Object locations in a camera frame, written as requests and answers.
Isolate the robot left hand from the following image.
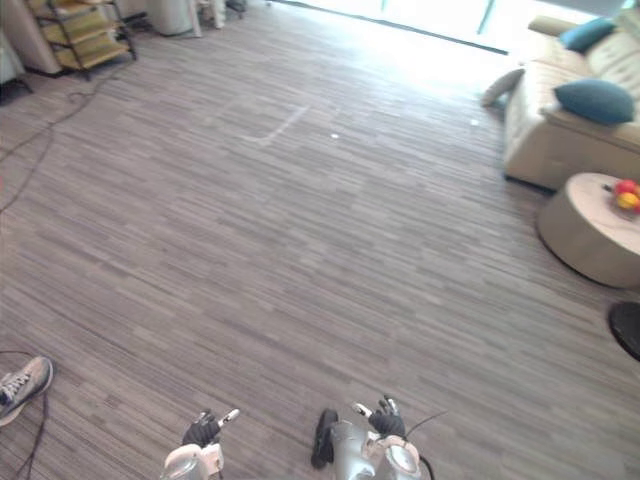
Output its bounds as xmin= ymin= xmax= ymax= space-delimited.
xmin=181 ymin=407 xmax=241 ymax=448

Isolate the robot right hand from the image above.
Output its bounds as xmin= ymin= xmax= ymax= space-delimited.
xmin=352 ymin=394 xmax=407 ymax=441

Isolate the robot dark foot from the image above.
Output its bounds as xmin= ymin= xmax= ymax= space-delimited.
xmin=310 ymin=408 xmax=340 ymax=470

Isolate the person's grey sneaker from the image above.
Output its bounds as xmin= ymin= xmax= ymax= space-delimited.
xmin=0 ymin=355 xmax=55 ymax=428

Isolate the black round base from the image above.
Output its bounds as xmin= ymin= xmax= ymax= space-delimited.
xmin=607 ymin=301 xmax=640 ymax=362

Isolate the round beige coffee table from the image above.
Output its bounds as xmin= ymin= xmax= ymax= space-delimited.
xmin=536 ymin=171 xmax=640 ymax=290

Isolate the bowl of fruit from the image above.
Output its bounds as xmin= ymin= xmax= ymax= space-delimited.
xmin=602 ymin=178 xmax=640 ymax=222

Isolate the beige leather sofa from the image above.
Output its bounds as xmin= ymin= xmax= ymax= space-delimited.
xmin=502 ymin=9 xmax=640 ymax=192

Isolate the large teal cushion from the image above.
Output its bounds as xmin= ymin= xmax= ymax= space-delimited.
xmin=553 ymin=78 xmax=636 ymax=126

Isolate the black metal shelf rack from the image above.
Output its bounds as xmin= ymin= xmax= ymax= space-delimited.
xmin=27 ymin=0 xmax=139 ymax=81

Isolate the small teal cushion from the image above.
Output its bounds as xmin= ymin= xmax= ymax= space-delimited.
xmin=558 ymin=17 xmax=617 ymax=54

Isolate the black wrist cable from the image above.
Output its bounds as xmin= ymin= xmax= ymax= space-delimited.
xmin=404 ymin=409 xmax=449 ymax=480

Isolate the black floor cable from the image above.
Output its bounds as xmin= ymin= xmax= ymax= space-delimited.
xmin=0 ymin=69 xmax=124 ymax=214

